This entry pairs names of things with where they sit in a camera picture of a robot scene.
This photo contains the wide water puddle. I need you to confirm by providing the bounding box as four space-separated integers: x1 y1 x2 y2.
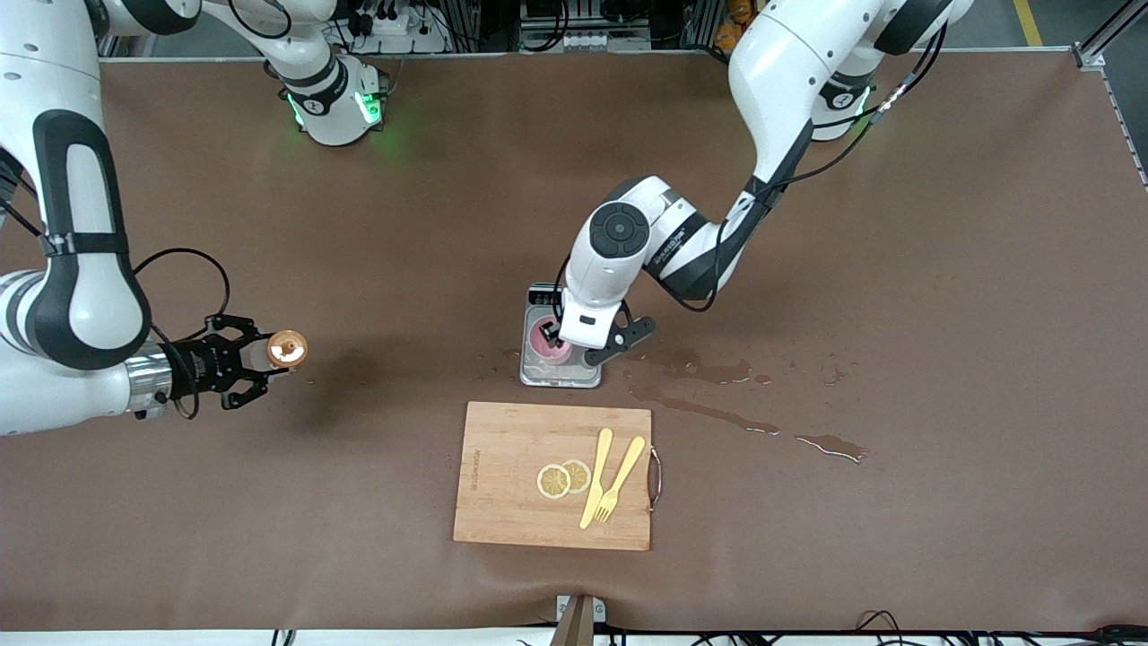
628 348 774 387

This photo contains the silver digital kitchen scale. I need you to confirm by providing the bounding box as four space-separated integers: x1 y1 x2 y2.
520 283 604 388

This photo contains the long water puddle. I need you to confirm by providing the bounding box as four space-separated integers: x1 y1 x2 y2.
631 386 783 437

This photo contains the orange snack packets pile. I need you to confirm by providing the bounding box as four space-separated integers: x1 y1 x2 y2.
716 0 752 46

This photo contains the yellow plastic fork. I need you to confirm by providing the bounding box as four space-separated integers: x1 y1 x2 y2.
594 436 647 524

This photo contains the yellow plastic knife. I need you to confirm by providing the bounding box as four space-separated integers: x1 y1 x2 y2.
579 428 614 530

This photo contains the white power strip with plugs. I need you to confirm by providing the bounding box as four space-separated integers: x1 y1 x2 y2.
354 11 449 53

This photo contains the translucent sauce bottle orange cap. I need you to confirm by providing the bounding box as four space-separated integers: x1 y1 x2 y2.
240 330 309 371

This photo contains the small water puddle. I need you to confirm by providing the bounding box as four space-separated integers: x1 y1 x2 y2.
794 433 868 464

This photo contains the pink plastic cup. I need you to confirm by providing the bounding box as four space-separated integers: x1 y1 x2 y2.
529 316 575 362

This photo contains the aluminium edge rail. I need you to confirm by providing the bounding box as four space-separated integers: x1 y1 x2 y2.
1072 0 1148 189

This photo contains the wooden cutting board metal handle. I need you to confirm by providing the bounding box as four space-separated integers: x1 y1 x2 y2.
453 401 663 552

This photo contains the black camera cable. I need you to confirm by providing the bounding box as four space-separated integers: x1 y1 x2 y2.
133 249 231 421
659 18 953 313

